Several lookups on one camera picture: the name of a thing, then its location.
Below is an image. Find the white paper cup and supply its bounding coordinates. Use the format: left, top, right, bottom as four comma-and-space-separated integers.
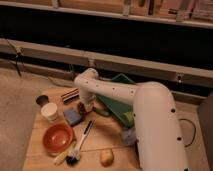
41, 102, 58, 121

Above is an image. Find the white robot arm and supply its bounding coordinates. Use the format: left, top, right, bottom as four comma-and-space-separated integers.
74, 68, 190, 171

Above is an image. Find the small dark cup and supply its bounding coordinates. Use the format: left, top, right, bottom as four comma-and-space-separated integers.
36, 95, 49, 106

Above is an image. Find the brown striped block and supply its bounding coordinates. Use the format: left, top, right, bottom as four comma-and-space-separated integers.
61, 88, 79, 103

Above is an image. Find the blue sponge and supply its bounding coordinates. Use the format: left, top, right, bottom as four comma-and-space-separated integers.
64, 108, 83, 126

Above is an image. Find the green plastic tray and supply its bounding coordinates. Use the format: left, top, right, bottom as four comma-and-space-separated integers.
97, 74, 134, 128

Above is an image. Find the wooden board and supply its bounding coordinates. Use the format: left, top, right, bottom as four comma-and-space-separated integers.
22, 82, 184, 171

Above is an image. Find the orange bowl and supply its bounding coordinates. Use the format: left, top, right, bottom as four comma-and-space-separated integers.
42, 123, 74, 153

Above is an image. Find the grey cloth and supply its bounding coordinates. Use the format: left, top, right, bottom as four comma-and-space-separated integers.
121, 127, 137, 146

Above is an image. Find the yellow potato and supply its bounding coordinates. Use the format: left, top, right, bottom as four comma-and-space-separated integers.
100, 149, 114, 167

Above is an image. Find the white dish brush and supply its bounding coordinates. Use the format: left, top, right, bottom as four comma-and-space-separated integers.
66, 120, 93, 166

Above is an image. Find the yellow banana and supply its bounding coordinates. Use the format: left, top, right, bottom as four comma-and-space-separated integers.
53, 140, 77, 165

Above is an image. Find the black cable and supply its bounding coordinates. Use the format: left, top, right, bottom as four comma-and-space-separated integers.
178, 117, 198, 148

